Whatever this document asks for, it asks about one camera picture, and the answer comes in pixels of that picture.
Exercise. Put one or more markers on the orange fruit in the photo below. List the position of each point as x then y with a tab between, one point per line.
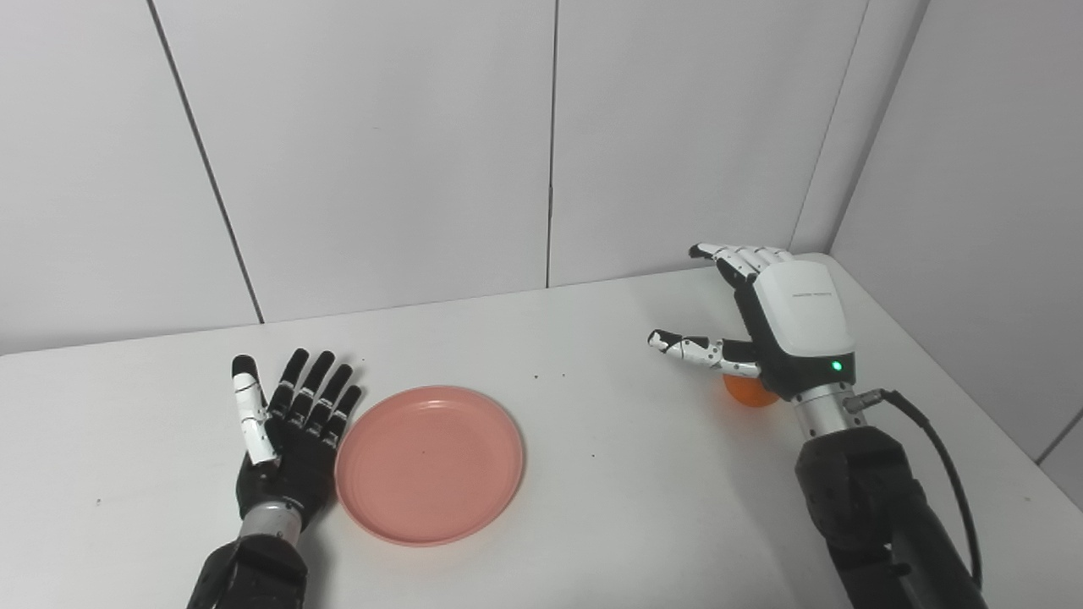
746	393

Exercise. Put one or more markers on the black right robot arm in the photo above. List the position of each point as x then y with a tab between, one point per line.
863	499

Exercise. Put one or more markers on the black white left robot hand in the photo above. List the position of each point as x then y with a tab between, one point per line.
296	465

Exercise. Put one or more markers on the pink round plate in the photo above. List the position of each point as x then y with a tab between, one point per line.
430	465

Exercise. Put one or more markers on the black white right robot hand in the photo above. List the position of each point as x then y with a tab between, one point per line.
799	313

